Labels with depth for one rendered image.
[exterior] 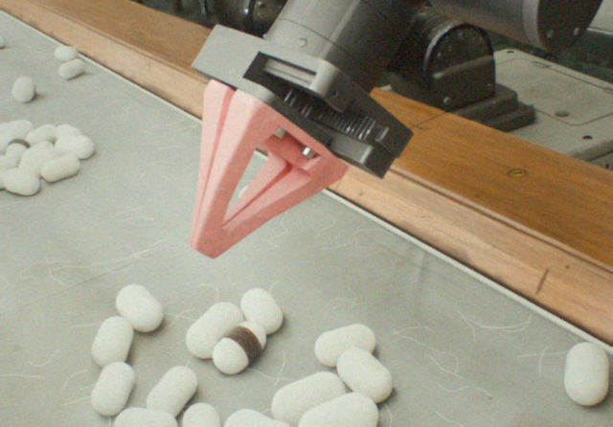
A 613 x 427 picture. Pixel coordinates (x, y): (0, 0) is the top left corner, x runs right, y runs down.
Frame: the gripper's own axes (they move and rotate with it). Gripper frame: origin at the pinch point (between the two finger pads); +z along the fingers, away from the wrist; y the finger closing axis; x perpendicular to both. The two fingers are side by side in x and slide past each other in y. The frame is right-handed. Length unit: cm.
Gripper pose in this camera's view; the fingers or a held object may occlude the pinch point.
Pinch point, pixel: (210, 237)
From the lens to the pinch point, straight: 38.4
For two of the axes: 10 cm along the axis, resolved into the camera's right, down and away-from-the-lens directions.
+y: 5.6, 3.4, -7.5
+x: 6.4, 4.1, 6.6
